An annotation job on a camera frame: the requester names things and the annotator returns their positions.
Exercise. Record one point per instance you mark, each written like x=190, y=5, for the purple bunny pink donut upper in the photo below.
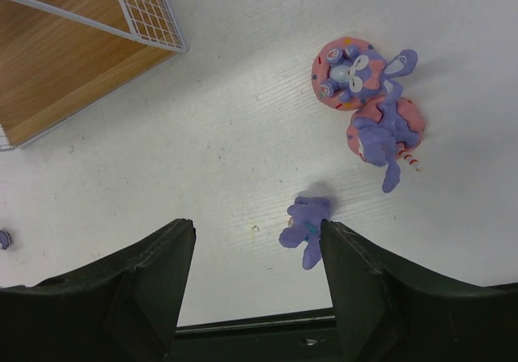
x=348, y=73

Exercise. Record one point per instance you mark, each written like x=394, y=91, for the small purple bunny toy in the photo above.
x=306, y=215

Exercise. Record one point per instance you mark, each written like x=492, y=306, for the purple bunny pink donut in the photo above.
x=383, y=135
x=348, y=73

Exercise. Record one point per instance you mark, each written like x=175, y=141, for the purple black cat toy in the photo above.
x=5, y=240

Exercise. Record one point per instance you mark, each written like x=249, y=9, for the white wire wooden shelf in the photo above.
x=60, y=56

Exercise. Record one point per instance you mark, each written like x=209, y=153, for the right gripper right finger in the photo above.
x=388, y=308

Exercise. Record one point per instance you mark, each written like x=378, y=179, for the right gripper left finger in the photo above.
x=122, y=307

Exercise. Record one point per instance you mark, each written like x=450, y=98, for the purple bunny pink donut lower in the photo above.
x=383, y=135

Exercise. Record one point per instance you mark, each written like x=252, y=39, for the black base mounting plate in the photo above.
x=302, y=336

